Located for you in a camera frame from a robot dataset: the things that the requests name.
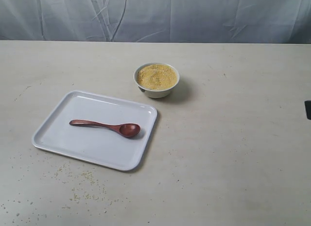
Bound brown wooden spoon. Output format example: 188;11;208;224
69;120;141;138

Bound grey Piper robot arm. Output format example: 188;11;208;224
304;100;311;120

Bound yellow-beige grains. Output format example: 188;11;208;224
137;64;177;90

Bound white ceramic bowl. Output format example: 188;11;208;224
134;63;180;99

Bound white plastic tray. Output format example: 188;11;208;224
32;90;157;171

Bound white fabric curtain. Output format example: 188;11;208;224
0;0;311;44

